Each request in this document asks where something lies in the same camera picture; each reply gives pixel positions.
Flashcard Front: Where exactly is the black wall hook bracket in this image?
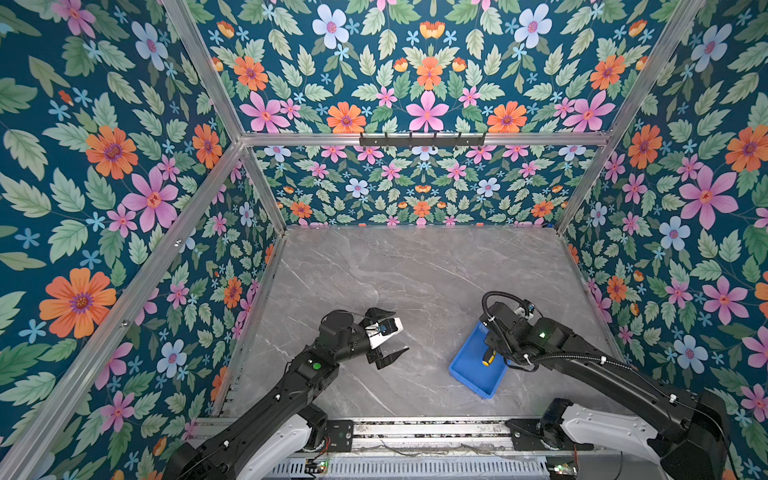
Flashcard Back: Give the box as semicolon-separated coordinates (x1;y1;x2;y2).
358;132;486;149

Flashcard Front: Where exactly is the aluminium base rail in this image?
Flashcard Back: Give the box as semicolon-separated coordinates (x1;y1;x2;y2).
274;415;630;460

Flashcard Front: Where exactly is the yellow black screwdriver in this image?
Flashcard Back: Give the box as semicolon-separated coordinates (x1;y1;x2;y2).
482;348;496;367

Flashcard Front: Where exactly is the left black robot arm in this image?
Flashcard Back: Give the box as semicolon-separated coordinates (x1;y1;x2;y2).
163;307;407;479

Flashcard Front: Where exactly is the blue plastic bin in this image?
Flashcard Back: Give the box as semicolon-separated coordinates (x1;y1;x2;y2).
449;322;508;399

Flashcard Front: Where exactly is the white vented cable duct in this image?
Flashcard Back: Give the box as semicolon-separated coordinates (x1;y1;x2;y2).
266;457;550;479

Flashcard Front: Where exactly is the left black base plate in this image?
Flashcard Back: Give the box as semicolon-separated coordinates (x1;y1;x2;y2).
306;419;355;453

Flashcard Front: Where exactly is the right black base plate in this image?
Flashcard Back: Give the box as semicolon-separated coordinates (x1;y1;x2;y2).
504;418;595;452

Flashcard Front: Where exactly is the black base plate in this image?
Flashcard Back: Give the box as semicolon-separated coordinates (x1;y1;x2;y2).
504;418;595;452
306;419;355;453

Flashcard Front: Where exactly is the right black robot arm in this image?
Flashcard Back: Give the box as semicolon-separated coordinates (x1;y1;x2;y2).
480;291;735;479

